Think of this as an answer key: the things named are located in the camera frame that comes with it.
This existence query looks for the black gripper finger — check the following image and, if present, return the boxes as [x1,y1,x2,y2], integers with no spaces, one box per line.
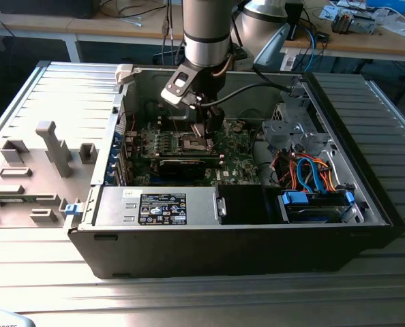
[205,105,226,141]

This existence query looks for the metal socket cover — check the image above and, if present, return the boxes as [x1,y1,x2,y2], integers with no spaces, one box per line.
[209,119,231,150]

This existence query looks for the wire locking lever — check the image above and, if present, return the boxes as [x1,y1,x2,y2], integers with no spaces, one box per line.
[169,108,181,138]
[214,130,239,150]

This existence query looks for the CPU socket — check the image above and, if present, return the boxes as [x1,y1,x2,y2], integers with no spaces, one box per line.
[177,132,210,153]

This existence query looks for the green motherboard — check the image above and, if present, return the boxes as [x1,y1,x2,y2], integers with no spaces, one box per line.
[134,117,263,187]

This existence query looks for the black graphics card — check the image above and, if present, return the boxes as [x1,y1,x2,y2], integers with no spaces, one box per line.
[149,157,209,181]

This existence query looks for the metal drive cage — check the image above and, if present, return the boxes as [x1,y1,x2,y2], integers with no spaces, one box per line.
[260,84,336,154]

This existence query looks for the black upright box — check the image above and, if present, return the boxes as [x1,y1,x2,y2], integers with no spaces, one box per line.
[284,0,305,42]

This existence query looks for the hard disk in blue carrier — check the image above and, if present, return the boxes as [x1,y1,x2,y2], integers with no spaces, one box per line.
[277,189,356,225]

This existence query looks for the silver power supply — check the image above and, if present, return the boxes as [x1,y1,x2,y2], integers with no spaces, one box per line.
[93,186,224,228]

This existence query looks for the black PC case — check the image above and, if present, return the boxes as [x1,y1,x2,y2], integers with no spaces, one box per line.
[67,63,405,280]

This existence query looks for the black heat sink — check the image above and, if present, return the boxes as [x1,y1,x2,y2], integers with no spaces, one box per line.
[331,9,355,34]

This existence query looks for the wooden desk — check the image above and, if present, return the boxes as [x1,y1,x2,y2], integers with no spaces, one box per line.
[279,0,405,64]
[0,0,186,64]

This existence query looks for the grey metal drive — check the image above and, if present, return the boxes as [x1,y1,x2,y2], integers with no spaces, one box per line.
[351,12,377,34]

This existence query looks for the blue case latch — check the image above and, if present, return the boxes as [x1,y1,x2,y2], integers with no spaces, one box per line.
[64,203,83,217]

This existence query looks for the grey parts rack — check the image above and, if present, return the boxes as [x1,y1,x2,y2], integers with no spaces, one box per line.
[0,121,101,229]

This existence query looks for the black flat device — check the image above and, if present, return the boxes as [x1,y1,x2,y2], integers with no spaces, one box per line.
[0,0,98,20]

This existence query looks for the blue box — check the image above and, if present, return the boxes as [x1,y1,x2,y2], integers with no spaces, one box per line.
[365,0,405,14]

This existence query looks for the white paper sheets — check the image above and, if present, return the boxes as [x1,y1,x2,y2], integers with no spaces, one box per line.
[376,8,405,37]

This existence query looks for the green RAM stick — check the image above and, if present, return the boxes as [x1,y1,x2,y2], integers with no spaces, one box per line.
[0,196,40,205]

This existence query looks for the grey device with lettering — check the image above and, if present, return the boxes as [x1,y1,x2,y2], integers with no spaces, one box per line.
[0,308,36,327]

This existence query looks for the black faced wrist camera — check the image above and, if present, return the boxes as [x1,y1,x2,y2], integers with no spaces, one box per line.
[160,69,194,107]

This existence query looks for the thick black camera cable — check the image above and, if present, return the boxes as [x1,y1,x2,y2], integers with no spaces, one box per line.
[194,82,295,105]

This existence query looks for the black cable with metal plug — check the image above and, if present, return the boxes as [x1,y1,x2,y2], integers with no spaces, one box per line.
[160,0,176,65]

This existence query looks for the blue wire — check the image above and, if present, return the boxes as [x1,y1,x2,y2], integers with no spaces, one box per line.
[295,155,325,196]

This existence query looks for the orange wire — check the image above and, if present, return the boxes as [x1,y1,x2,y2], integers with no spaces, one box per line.
[288,153,340,193]

